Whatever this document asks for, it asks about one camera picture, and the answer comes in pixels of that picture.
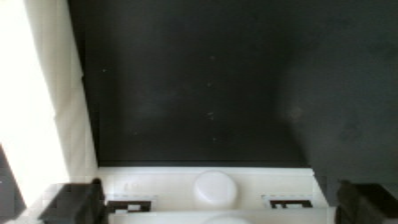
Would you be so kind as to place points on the white front drawer box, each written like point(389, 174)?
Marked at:
point(264, 216)

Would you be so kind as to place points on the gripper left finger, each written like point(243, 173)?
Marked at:
point(78, 206)

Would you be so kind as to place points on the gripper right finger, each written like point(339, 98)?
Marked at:
point(367, 204)

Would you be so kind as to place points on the white front fence rail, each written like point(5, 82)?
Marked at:
point(46, 130)

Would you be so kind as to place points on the white drawer box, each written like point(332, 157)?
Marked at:
point(209, 188)
point(264, 216)

